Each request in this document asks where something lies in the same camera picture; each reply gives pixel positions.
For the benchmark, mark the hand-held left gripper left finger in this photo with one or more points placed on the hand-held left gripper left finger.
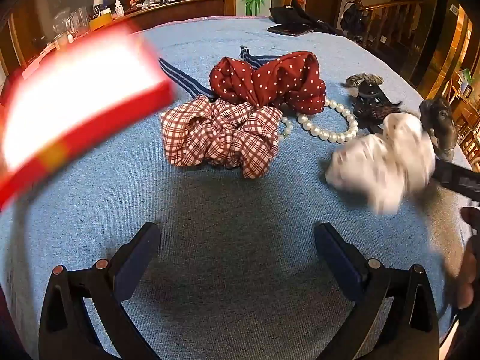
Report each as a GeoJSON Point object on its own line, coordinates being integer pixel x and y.
{"type": "Point", "coordinates": [135, 258]}

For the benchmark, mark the blue striped hair ribbon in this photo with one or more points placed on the blue striped hair ribbon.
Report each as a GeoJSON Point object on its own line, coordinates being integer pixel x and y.
{"type": "Point", "coordinates": [180, 77]}

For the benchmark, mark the black cloth bag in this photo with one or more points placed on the black cloth bag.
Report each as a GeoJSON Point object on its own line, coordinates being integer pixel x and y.
{"type": "Point", "coordinates": [300, 15]}

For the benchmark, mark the black wallet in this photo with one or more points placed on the black wallet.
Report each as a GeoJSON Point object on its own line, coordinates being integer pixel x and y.
{"type": "Point", "coordinates": [290, 30]}

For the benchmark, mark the red plaid scrunchie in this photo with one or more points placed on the red plaid scrunchie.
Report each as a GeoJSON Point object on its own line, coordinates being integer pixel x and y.
{"type": "Point", "coordinates": [225, 135]}

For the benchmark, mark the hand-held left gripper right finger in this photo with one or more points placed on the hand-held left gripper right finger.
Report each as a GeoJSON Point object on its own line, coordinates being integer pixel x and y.
{"type": "Point", "coordinates": [337, 258]}

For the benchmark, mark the white spray bottle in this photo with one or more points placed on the white spray bottle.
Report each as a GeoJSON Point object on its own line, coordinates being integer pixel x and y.
{"type": "Point", "coordinates": [96, 5]}

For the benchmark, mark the brown hair claw clip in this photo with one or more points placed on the brown hair claw clip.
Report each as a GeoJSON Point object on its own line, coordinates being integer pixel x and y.
{"type": "Point", "coordinates": [438, 120]}

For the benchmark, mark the wooden chair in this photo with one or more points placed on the wooden chair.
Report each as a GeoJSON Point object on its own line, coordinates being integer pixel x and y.
{"type": "Point", "coordinates": [468, 120]}

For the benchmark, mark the red polka dot scrunchie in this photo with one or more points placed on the red polka dot scrunchie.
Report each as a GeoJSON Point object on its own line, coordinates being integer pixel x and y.
{"type": "Point", "coordinates": [285, 78]}

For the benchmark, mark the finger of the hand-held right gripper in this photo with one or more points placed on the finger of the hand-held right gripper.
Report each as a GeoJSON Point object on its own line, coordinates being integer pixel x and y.
{"type": "Point", "coordinates": [457, 180]}

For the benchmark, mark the yellow tape roll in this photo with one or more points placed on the yellow tape roll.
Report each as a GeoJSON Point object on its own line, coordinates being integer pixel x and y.
{"type": "Point", "coordinates": [100, 21]}

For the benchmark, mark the dark sheer scrunchie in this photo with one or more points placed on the dark sheer scrunchie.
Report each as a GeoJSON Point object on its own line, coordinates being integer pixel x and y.
{"type": "Point", "coordinates": [371, 108]}

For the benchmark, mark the person's right hand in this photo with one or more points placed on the person's right hand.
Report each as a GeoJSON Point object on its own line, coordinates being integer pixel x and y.
{"type": "Point", "coordinates": [470, 262]}

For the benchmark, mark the red-rimmed white tray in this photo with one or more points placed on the red-rimmed white tray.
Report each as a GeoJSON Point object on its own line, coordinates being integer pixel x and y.
{"type": "Point", "coordinates": [75, 82]}

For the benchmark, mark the small pump bottle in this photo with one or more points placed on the small pump bottle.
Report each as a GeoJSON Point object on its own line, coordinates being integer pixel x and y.
{"type": "Point", "coordinates": [119, 9]}

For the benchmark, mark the glass pitcher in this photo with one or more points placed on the glass pitcher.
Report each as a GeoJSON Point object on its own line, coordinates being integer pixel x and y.
{"type": "Point", "coordinates": [78, 22]}

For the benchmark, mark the wooden stair railing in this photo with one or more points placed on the wooden stair railing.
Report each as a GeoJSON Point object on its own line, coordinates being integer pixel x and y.
{"type": "Point", "coordinates": [390, 7]}

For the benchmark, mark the white cherry print scrunchie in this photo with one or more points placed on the white cherry print scrunchie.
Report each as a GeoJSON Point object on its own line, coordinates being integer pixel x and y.
{"type": "Point", "coordinates": [382, 157]}

